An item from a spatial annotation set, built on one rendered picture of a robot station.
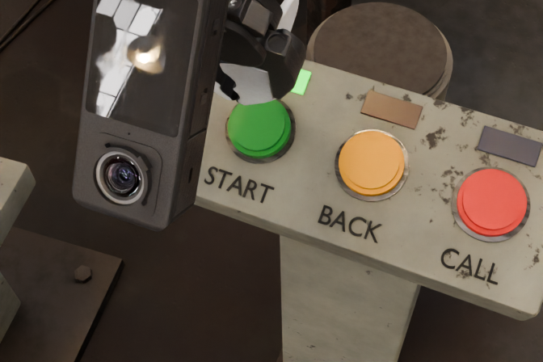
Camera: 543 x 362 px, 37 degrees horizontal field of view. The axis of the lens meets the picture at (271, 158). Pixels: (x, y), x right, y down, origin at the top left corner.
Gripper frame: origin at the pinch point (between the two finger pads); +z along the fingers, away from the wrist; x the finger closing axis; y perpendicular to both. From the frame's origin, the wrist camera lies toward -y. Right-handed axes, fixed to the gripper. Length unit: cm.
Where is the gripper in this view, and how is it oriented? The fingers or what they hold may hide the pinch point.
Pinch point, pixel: (240, 96)
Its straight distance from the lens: 46.2
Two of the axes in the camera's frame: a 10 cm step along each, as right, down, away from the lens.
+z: 1.5, 2.6, 9.6
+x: -9.2, -3.1, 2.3
